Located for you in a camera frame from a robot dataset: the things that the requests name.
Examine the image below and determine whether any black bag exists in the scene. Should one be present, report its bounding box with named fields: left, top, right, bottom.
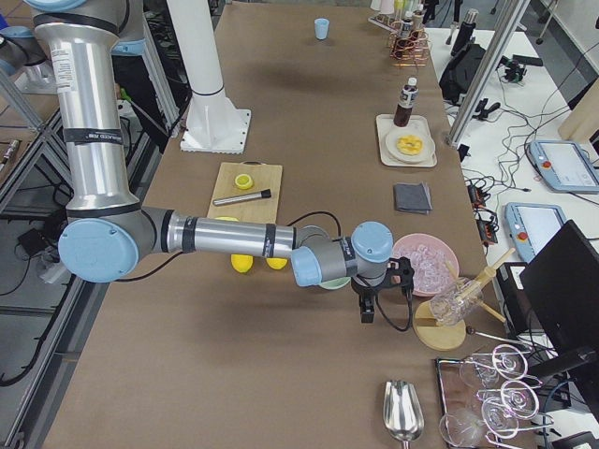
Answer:
left=439, top=43, right=486, bottom=105

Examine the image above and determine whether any yellow lemon left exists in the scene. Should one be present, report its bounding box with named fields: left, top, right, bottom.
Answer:
left=230, top=254, right=254, bottom=273

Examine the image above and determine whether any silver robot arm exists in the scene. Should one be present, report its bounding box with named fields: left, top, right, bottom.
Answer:
left=31, top=1, right=414, bottom=323

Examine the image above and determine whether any dark sauce bottle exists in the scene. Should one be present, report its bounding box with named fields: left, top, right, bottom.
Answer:
left=393, top=77, right=418, bottom=127

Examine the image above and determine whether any copper wire bottle rack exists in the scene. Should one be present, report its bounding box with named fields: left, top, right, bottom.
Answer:
left=368, top=14, right=430, bottom=67

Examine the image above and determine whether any mint green bowl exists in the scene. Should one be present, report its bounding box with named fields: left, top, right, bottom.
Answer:
left=318, top=277, right=351, bottom=291

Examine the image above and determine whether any wooden glass stand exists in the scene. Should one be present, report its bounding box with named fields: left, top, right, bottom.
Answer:
left=414, top=248, right=515, bottom=352

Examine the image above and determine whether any metal ice scoop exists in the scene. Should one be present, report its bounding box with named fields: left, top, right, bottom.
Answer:
left=383, top=380, right=424, bottom=448

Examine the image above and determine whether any pink bowl of ice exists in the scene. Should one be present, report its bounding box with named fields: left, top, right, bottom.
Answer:
left=393, top=233, right=460, bottom=297

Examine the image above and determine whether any light blue cup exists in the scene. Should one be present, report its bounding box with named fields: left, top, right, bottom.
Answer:
left=314, top=18, right=329, bottom=40

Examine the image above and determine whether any yellow lemon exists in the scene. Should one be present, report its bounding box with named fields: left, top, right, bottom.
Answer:
left=230, top=254, right=254, bottom=273
left=266, top=257, right=288, bottom=270

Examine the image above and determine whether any white serving tray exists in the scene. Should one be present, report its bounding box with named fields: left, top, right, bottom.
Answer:
left=375, top=114, right=437, bottom=167

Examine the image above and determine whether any teach pendant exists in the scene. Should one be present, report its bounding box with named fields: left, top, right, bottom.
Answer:
left=528, top=140, right=598, bottom=195
left=504, top=202, right=566, bottom=263

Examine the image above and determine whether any white plate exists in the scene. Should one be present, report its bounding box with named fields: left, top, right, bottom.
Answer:
left=384, top=128, right=434, bottom=165

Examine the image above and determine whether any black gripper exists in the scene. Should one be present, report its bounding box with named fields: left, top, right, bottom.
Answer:
left=351, top=256, right=415, bottom=324

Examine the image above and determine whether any twisted donut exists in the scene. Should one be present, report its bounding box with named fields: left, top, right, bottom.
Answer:
left=396, top=135, right=423, bottom=155

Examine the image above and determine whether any aluminium frame post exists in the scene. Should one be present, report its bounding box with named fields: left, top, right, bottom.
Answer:
left=446, top=0, right=530, bottom=149

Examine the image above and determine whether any teach pendant far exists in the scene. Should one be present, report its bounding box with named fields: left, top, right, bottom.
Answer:
left=528, top=140, right=598, bottom=195

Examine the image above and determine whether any clear glass mug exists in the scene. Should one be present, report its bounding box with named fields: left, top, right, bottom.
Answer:
left=430, top=278, right=483, bottom=326

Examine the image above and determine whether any halved lemon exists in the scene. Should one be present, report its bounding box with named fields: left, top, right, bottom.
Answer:
left=234, top=173, right=254, bottom=190

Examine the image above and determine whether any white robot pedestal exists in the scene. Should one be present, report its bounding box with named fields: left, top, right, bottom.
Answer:
left=168, top=0, right=251, bottom=154

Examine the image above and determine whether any black monitor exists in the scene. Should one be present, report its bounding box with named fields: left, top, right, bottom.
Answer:
left=520, top=220, right=598, bottom=414

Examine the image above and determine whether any grey folded cloth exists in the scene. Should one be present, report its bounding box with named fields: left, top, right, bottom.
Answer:
left=393, top=182, right=432, bottom=214

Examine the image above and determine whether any black tray with glasses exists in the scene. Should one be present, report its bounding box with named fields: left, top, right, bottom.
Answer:
left=435, top=343, right=554, bottom=448

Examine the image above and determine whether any teach pendant near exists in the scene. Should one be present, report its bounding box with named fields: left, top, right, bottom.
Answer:
left=504, top=202, right=566, bottom=263

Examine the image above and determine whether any yellow lemon right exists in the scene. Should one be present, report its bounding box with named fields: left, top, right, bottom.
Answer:
left=266, top=257, right=288, bottom=270

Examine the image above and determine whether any steel muddler black tip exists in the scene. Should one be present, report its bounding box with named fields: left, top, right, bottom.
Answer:
left=212, top=189, right=272, bottom=207

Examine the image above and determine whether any wooden cutting board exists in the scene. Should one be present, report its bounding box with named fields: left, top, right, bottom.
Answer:
left=207, top=162, right=283, bottom=224

